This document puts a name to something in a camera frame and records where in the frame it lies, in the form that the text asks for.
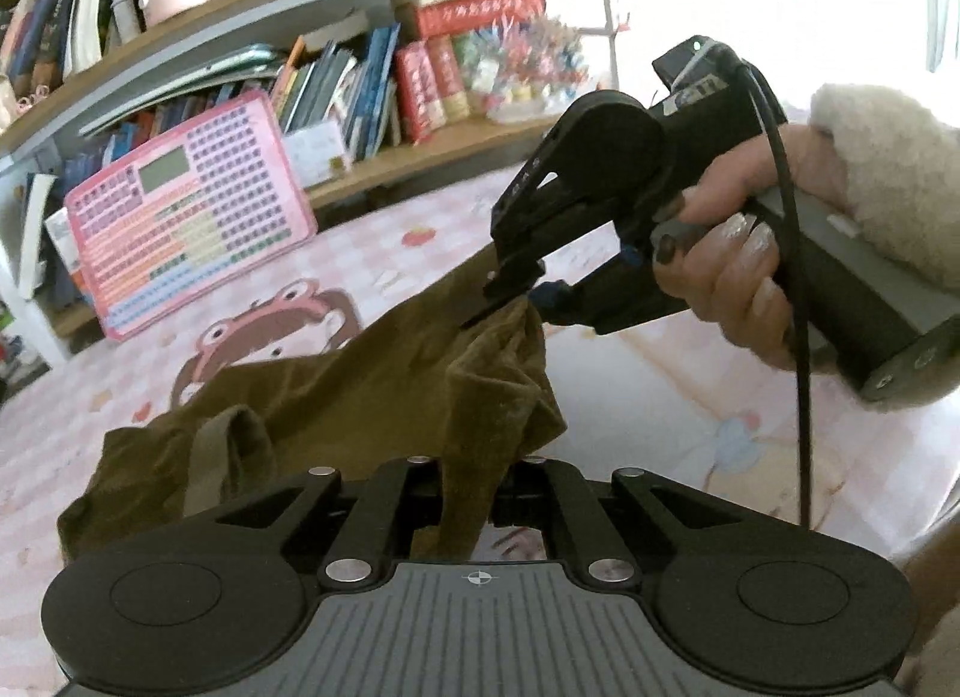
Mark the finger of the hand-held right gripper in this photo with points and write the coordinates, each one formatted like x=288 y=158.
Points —
x=517 y=232
x=551 y=303

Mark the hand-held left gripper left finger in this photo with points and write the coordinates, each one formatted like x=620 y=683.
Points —
x=397 y=494

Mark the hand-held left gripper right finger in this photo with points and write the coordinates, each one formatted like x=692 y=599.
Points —
x=570 y=509

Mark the person's right forearm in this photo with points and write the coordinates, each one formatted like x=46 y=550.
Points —
x=900 y=164

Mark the person's left forearm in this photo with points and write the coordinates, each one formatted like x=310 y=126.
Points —
x=941 y=622

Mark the person's right hand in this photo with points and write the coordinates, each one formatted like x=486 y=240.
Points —
x=735 y=277

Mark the wooden bookshelf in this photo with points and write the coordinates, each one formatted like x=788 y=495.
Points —
x=465 y=142

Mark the colourful flower ornament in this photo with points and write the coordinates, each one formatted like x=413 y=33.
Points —
x=525 y=74

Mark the pink checkered desk mat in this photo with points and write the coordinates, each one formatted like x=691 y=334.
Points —
x=637 y=382

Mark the red boxed book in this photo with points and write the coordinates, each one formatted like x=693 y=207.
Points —
x=480 y=10

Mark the row of upright books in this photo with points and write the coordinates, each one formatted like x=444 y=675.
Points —
x=360 y=89

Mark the white barcode box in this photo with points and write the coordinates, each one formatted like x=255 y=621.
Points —
x=319 y=153

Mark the pink learning tablet toy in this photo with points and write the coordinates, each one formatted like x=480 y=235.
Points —
x=195 y=217

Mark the teal flat folder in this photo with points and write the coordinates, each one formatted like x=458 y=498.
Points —
x=187 y=85

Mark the white leaning book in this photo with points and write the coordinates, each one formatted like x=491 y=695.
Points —
x=34 y=232

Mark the row of dark-spined books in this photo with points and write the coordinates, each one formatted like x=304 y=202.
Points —
x=41 y=29

